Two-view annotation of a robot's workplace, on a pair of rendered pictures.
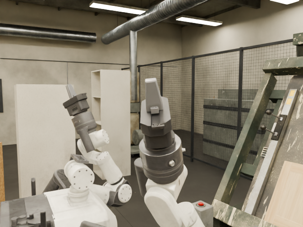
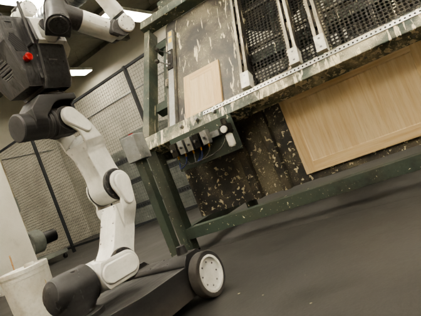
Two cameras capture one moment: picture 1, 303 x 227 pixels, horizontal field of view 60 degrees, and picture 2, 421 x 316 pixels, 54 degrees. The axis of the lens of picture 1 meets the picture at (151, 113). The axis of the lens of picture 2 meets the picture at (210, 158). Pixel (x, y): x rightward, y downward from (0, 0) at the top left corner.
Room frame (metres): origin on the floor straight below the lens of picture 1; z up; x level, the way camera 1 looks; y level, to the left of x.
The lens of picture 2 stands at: (-1.06, 0.56, 0.52)
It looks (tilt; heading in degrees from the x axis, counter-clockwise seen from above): 1 degrees up; 333
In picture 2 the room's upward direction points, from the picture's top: 21 degrees counter-clockwise
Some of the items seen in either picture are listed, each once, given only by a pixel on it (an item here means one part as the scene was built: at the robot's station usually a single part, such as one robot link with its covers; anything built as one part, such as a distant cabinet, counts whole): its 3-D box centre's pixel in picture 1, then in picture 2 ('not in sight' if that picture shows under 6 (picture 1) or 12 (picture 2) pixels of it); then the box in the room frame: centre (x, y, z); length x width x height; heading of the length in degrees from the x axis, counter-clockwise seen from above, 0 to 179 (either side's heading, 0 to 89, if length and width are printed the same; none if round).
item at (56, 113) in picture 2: not in sight; (59, 122); (0.76, 0.24, 0.94); 0.14 x 0.13 x 0.12; 29
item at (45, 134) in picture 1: (44, 152); not in sight; (3.33, 1.38, 0.88); 0.90 x 0.60 x 1.75; 29
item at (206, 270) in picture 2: not in sight; (207, 274); (0.64, -0.09, 0.10); 0.20 x 0.05 x 0.20; 119
